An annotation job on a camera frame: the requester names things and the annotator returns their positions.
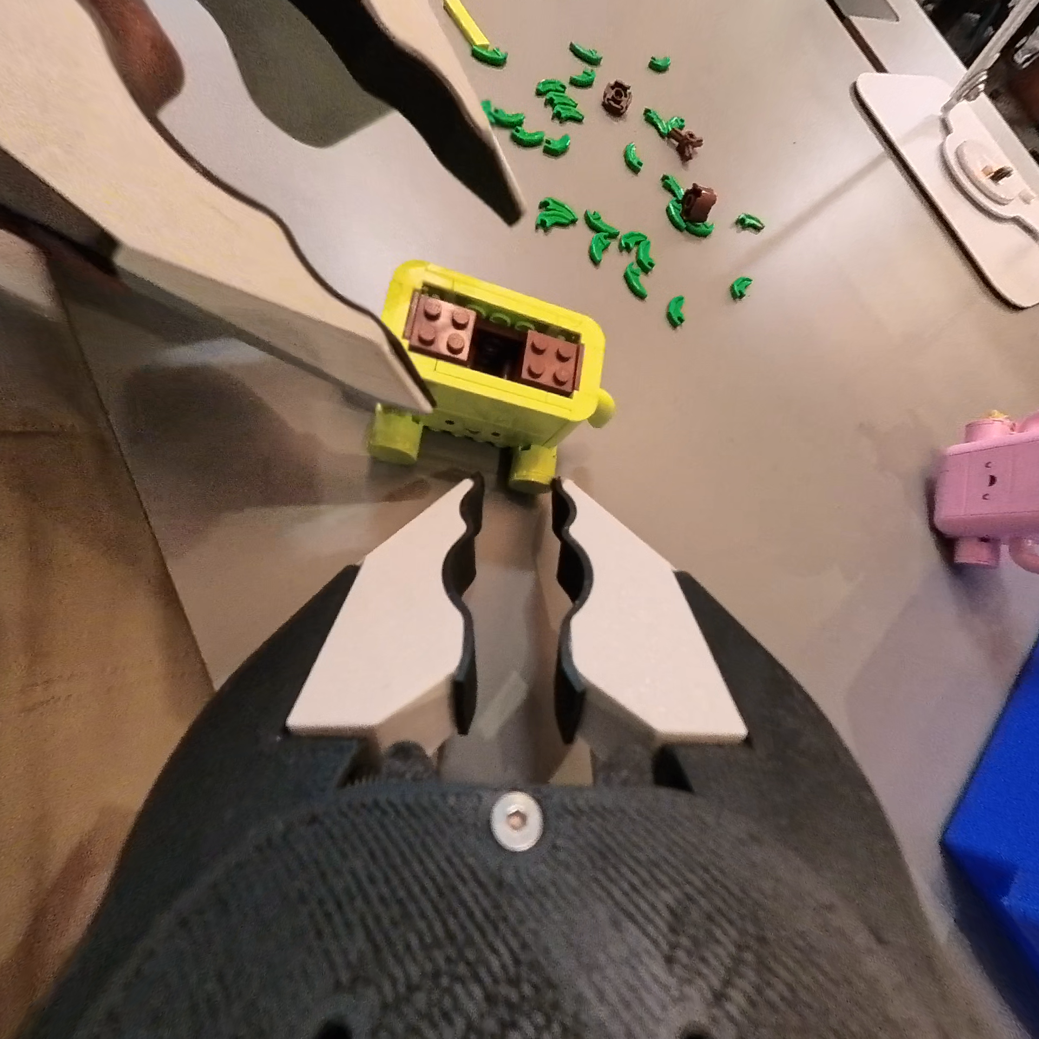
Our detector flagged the blue plastic bin white tag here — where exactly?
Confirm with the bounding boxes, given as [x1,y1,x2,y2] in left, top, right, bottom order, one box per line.
[942,666,1039,1016]

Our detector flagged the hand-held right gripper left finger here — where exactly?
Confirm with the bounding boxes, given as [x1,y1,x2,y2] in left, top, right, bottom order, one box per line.
[286,475,488,760]

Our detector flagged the scattered green leaf bricks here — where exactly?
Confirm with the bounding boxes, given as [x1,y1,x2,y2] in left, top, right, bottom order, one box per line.
[469,39,768,330]

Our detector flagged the person's left hand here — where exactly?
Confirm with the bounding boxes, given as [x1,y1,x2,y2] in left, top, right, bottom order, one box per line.
[85,0,185,116]

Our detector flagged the lime green toy brick figure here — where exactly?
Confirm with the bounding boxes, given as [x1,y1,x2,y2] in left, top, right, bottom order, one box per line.
[365,260,618,498]

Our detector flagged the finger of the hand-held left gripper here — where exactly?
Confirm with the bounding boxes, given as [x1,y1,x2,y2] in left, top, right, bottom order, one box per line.
[0,0,437,417]
[199,0,526,228]

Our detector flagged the white document stand base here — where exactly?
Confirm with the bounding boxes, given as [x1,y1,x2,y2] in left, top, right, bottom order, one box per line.
[854,0,1039,311]

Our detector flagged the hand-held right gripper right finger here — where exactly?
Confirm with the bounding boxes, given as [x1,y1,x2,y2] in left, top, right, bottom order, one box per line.
[550,477,749,756]

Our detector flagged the yellow flat brick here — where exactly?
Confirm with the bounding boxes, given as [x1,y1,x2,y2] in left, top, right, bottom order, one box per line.
[442,0,492,45]

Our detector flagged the pink brick pot with plant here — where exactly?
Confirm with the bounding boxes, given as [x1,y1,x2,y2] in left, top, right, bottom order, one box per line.
[929,410,1039,573]

